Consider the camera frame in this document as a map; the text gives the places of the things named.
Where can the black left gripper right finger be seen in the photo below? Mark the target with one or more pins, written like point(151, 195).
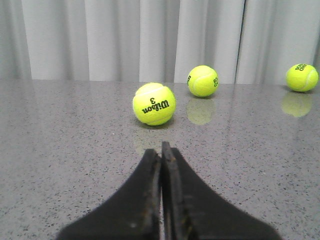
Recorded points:
point(193, 211)

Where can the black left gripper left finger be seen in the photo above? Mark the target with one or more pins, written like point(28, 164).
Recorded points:
point(131, 213)

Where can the Wilson 3 tennis ball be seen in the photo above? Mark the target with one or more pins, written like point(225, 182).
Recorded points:
point(154, 104)

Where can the yellow tennis ball middle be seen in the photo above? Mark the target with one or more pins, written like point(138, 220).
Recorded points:
point(203, 81)

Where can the yellow tennis ball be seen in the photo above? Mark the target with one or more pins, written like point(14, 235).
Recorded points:
point(203, 81)
point(302, 77)

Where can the yellow tennis ball far right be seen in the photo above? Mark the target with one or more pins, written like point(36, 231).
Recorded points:
point(302, 77)

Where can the white pleated curtain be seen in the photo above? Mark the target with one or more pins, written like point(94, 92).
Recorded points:
point(245, 41)

